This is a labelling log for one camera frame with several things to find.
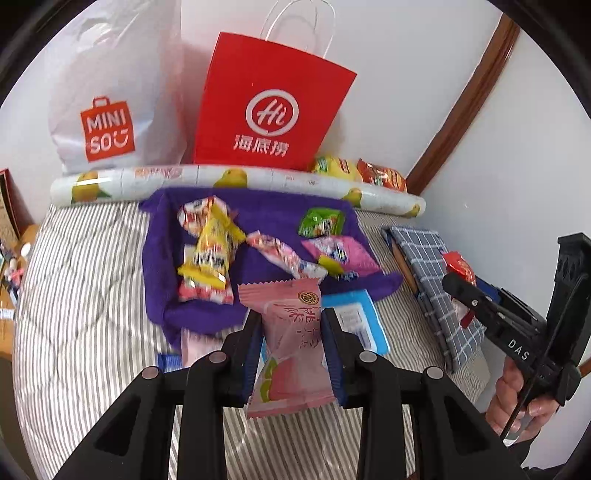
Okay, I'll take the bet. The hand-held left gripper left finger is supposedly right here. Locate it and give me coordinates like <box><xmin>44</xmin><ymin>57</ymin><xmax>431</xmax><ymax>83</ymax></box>
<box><xmin>53</xmin><ymin>310</ymin><xmax>264</xmax><ymax>480</ymax></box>

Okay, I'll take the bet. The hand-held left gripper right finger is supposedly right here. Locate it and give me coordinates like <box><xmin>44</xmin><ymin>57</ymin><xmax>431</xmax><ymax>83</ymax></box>
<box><xmin>321</xmin><ymin>307</ymin><xmax>522</xmax><ymax>480</ymax></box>

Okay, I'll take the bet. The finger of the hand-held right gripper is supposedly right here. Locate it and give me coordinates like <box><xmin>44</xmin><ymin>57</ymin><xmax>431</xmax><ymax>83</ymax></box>
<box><xmin>441</xmin><ymin>272</ymin><xmax>505</xmax><ymax>334</ymax></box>
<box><xmin>475</xmin><ymin>276</ymin><xmax>546</xmax><ymax>325</ymax></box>

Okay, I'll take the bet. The small red snack packet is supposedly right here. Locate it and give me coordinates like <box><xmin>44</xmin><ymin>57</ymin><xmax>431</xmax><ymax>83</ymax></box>
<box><xmin>442</xmin><ymin>251</ymin><xmax>478</xmax><ymax>329</ymax></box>

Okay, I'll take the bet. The light pink snack packet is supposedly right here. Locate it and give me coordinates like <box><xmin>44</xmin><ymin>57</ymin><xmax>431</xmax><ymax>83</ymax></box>
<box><xmin>238</xmin><ymin>279</ymin><xmax>340</xmax><ymax>420</ymax></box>

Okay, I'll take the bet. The magenta printed snack packet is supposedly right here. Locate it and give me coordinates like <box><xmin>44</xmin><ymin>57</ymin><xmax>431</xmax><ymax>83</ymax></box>
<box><xmin>301</xmin><ymin>234</ymin><xmax>382</xmax><ymax>282</ymax></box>

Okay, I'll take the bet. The green snack packet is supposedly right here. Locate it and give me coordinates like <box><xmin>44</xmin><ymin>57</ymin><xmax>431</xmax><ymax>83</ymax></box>
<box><xmin>298</xmin><ymin>208</ymin><xmax>346</xmax><ymax>238</ymax></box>

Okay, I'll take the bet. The person's right hand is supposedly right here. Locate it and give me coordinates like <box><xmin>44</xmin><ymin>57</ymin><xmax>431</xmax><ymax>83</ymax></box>
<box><xmin>485</xmin><ymin>355</ymin><xmax>575</xmax><ymax>446</ymax></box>

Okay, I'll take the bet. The blue and white packet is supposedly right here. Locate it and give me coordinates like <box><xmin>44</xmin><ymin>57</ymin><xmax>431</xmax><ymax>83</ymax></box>
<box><xmin>321</xmin><ymin>291</ymin><xmax>391</xmax><ymax>356</ymax></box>

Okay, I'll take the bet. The grey checked pillow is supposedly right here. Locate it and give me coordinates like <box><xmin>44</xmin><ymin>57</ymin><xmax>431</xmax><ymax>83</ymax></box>
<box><xmin>381</xmin><ymin>225</ymin><xmax>485</xmax><ymax>372</ymax></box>

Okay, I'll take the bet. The pale pink flat packet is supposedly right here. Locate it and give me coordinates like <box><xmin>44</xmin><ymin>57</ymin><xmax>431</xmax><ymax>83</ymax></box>
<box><xmin>181</xmin><ymin>327</ymin><xmax>223</xmax><ymax>366</ymax></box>

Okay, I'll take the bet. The long pink-white snack packet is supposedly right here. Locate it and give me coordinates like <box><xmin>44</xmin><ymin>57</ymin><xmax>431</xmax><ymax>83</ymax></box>
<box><xmin>247</xmin><ymin>231</ymin><xmax>328</xmax><ymax>280</ymax></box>

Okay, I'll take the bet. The yellow snack packet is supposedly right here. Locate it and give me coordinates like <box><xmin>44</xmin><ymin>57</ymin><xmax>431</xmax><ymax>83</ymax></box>
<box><xmin>178</xmin><ymin>208</ymin><xmax>246</xmax><ymax>291</ymax></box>

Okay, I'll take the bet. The purple cloth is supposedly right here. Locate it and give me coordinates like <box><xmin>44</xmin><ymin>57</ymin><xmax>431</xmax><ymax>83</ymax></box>
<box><xmin>139</xmin><ymin>187</ymin><xmax>403</xmax><ymax>347</ymax></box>

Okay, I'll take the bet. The red-white snack packet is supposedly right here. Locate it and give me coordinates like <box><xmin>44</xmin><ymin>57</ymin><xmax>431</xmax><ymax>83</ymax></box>
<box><xmin>178</xmin><ymin>196</ymin><xmax>232</xmax><ymax>236</ymax></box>

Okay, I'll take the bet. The orange snack bag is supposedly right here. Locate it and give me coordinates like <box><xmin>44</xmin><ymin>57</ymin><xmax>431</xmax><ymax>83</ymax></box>
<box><xmin>355</xmin><ymin>159</ymin><xmax>408</xmax><ymax>192</ymax></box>

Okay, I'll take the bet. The striped bed sheet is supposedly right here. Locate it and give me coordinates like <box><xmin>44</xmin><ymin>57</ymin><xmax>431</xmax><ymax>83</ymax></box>
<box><xmin>11</xmin><ymin>203</ymin><xmax>490</xmax><ymax>480</ymax></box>

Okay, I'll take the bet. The fruit-print plastic film roll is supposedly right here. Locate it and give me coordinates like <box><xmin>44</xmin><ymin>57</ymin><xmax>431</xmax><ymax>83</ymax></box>
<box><xmin>50</xmin><ymin>165</ymin><xmax>426</xmax><ymax>219</ymax></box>

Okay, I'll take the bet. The yellow snack bag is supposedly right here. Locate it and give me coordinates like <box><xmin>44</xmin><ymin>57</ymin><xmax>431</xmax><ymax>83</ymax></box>
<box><xmin>310</xmin><ymin>154</ymin><xmax>365</xmax><ymax>183</ymax></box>

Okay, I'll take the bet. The red paper bag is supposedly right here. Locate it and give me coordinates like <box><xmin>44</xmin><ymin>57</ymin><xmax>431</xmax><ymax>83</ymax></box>
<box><xmin>193</xmin><ymin>0</ymin><xmax>358</xmax><ymax>171</ymax></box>

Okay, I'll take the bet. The white plastic bag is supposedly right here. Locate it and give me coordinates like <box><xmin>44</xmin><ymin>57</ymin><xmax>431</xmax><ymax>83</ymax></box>
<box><xmin>48</xmin><ymin>0</ymin><xmax>190</xmax><ymax>174</ymax></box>

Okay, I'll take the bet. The brown wooden door frame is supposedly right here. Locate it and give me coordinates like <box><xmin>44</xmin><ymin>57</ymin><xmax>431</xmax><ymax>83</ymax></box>
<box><xmin>406</xmin><ymin>14</ymin><xmax>522</xmax><ymax>197</ymax></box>

